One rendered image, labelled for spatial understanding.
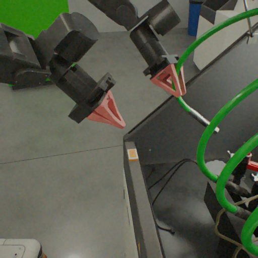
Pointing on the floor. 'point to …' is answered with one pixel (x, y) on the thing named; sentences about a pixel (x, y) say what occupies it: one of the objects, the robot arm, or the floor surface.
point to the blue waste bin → (194, 16)
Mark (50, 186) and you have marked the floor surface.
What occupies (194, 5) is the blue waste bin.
